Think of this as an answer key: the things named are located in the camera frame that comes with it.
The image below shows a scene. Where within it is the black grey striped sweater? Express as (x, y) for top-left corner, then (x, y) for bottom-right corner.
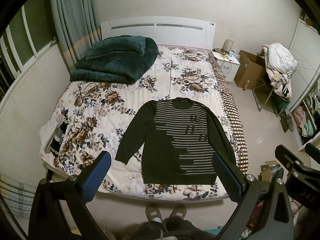
(115, 98), (236, 185)

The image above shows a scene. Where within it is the white wardrobe with shelves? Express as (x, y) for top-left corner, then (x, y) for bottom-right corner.
(289, 19), (319, 151)

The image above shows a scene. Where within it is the grey right slipper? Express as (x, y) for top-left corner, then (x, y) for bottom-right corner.
(169, 204), (187, 219)

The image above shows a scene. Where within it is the grey slipper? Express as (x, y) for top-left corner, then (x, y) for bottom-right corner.
(169, 204), (187, 219)
(145, 204), (163, 223)

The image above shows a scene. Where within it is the grey left slipper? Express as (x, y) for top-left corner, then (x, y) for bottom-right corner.
(145, 204), (163, 223)

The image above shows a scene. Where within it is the floral bed cover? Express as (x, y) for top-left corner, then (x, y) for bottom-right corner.
(39, 46), (248, 202)

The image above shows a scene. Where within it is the brown cardboard box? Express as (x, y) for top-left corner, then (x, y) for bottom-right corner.
(234, 50), (266, 90)

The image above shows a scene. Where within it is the white nightstand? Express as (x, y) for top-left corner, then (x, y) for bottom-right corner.
(212, 51), (240, 83)

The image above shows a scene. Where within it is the beige table lamp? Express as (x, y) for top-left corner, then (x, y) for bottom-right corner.
(222, 39), (234, 52)

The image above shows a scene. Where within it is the dark green folded blanket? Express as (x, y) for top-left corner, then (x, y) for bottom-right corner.
(70, 35), (158, 85)

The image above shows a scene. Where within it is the white bed headboard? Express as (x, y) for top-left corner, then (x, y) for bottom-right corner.
(100, 16), (216, 50)

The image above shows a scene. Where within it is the grey green curtain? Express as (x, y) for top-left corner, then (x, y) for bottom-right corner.
(50, 0), (101, 72)

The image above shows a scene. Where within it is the folding chair metal frame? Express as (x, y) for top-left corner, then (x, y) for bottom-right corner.
(252, 83), (274, 111)

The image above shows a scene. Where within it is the window with white frame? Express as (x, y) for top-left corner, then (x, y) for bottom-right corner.
(1, 2), (57, 99)

